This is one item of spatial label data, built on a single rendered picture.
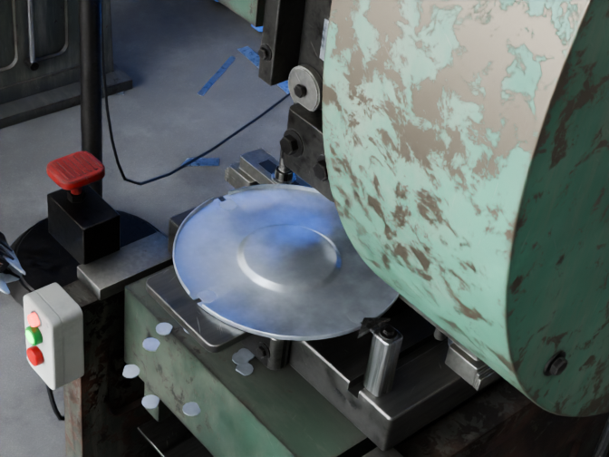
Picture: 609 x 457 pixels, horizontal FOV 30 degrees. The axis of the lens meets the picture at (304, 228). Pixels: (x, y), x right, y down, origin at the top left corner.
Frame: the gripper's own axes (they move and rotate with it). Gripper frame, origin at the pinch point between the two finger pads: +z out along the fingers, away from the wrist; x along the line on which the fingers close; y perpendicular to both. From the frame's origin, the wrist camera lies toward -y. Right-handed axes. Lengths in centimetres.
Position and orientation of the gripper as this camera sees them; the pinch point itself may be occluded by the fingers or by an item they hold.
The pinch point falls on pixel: (11, 271)
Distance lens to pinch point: 175.7
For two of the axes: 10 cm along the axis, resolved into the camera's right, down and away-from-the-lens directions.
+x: 6.4, -7.7, 0.3
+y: 6.5, 5.2, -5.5
